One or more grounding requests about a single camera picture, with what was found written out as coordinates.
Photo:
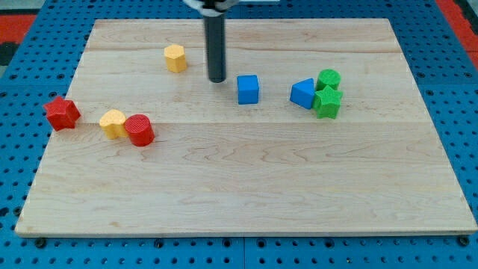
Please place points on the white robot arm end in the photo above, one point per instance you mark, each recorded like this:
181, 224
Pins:
211, 8

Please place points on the yellow hexagon block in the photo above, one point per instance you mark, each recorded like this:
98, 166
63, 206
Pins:
175, 58

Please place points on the blue cube block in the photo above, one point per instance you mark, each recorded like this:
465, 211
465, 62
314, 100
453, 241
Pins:
248, 89

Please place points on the blue triangle block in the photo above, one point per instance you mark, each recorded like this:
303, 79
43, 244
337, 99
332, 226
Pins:
303, 93

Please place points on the wooden board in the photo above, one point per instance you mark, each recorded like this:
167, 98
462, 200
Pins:
217, 168

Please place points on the green star block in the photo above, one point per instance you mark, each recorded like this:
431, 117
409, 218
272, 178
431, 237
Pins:
327, 102

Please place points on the red cylinder block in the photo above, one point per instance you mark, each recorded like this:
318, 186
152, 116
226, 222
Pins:
139, 129

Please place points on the green cylinder block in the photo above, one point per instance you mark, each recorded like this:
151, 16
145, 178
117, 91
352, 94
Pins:
328, 77

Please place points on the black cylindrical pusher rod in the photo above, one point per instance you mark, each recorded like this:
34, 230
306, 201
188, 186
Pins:
215, 47

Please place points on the yellow heart block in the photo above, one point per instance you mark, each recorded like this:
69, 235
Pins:
112, 124

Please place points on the red star block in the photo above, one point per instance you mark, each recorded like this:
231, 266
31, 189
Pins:
61, 113

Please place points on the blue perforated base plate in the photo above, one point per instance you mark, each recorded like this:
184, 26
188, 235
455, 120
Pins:
42, 41

